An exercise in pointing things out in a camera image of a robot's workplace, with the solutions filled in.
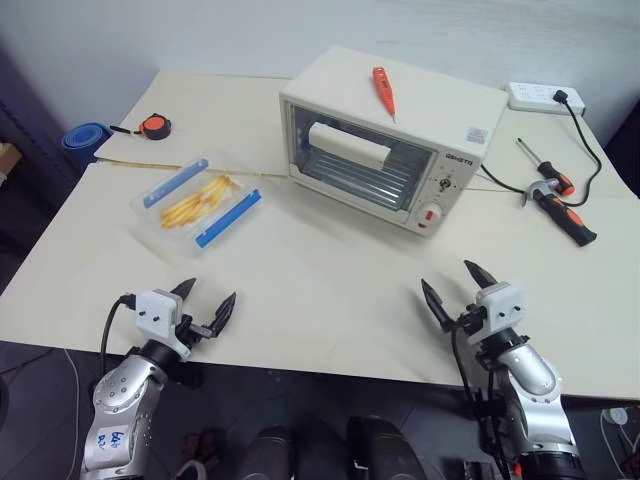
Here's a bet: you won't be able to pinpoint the red voltage tester pen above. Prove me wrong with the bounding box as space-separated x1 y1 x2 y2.
371 66 399 125

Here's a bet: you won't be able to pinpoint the blue container clip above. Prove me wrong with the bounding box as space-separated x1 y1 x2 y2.
194 188 264 249
142 158 210 209

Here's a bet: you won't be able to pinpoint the black orange screwdriver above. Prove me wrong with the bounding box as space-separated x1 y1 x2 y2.
516 138 576 196

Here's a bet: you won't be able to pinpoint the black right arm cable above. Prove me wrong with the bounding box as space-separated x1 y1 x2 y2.
449 319 507 480

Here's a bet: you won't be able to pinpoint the white round floor device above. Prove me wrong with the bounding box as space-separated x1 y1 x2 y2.
602 405 632 429

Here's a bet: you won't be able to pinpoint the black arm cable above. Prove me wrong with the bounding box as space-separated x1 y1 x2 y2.
99 293 136 374
449 319 507 480

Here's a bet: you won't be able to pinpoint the brown cardboard box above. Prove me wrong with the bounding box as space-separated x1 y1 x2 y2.
0 142 24 175

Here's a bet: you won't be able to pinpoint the dark rounded shape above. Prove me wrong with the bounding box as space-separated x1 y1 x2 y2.
347 414 427 480
234 424 295 480

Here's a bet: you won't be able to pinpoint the white power strip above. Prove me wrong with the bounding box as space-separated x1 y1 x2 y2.
507 81 587 116

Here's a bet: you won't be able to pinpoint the french fries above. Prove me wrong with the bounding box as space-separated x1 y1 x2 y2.
159 173 241 231

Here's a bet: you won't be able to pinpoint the black orange handled hammer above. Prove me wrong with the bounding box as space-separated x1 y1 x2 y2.
519 178 599 248

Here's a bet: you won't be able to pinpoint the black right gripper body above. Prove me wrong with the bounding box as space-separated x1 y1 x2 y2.
453 302 489 336

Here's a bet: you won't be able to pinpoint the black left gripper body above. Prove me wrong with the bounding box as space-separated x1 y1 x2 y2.
175 313 218 351

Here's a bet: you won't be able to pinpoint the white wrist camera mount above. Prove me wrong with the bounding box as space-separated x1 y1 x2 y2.
133 288 192 362
474 281 528 334

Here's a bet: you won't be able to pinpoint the black power cable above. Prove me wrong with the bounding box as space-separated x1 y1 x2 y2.
480 97 603 207

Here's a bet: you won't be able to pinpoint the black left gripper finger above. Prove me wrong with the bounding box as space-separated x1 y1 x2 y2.
168 278 198 315
208 291 238 339

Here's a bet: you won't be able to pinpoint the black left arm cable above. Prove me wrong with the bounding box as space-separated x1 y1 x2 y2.
99 293 136 374

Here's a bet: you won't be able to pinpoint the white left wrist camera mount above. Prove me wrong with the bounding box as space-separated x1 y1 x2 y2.
133 288 192 362

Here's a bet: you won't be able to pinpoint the cream toaster oven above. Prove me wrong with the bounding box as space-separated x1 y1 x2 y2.
278 45 510 241

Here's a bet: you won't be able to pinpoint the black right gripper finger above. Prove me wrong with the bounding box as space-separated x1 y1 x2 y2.
420 278 454 334
463 259 496 292

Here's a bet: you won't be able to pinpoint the cream oven door handle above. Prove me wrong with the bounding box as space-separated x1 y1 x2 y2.
307 121 394 173

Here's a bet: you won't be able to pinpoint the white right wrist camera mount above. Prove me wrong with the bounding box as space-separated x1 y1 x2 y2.
474 281 528 334

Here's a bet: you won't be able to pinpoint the clear container of fries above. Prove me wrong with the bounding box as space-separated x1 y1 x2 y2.
130 157 265 261

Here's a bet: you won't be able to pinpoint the orange black tape measure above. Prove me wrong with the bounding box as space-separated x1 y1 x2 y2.
109 112 174 140

